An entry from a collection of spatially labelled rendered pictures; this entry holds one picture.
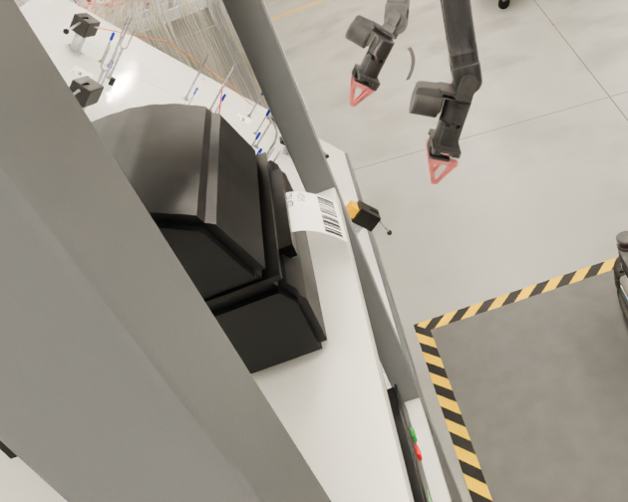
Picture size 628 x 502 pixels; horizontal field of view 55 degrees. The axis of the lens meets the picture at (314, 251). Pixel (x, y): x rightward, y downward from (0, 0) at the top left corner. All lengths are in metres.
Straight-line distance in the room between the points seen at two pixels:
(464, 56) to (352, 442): 1.00
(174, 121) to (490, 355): 1.98
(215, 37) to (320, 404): 1.91
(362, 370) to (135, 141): 0.27
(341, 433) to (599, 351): 1.98
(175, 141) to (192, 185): 0.08
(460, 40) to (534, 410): 1.35
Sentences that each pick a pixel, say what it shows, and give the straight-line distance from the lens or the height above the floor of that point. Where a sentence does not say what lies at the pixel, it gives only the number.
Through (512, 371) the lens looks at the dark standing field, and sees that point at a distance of 2.36.
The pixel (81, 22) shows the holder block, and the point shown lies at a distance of 1.64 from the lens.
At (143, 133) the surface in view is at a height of 1.64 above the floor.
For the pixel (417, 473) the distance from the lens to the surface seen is 0.82.
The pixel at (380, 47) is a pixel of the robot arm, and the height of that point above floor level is 1.26.
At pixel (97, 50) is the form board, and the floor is 1.52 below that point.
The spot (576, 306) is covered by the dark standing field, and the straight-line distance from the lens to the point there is 2.54.
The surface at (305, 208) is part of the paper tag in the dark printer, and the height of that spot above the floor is 1.54.
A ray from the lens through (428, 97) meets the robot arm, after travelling 1.36.
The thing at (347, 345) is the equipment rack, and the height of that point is 1.46.
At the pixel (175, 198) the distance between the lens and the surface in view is 0.45.
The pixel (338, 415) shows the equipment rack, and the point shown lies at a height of 1.46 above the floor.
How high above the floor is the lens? 1.81
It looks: 34 degrees down
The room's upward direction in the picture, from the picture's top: 25 degrees counter-clockwise
